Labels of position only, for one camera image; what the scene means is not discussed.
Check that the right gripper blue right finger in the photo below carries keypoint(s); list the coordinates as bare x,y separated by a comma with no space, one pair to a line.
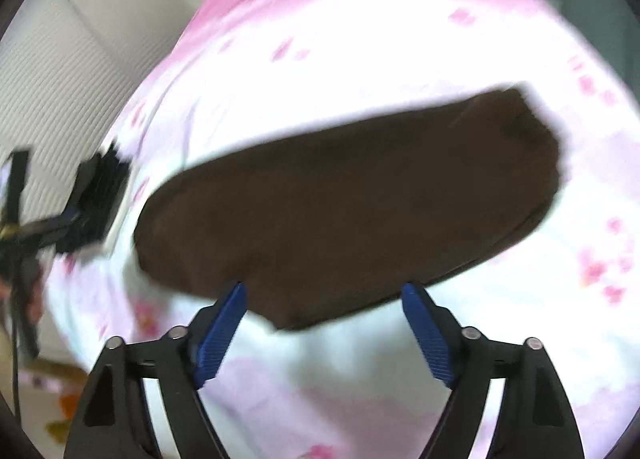
535,419

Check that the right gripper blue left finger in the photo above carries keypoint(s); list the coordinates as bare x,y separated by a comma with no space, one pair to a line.
113,419

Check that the dark brown pants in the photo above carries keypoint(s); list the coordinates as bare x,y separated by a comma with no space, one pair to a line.
326,224

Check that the white louvered wardrobe door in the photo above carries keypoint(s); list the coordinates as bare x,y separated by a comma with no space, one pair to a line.
67,69

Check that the pink floral bed cover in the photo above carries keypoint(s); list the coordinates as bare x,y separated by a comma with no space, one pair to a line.
249,72

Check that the green curtain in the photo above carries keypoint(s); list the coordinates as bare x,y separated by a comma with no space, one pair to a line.
607,25

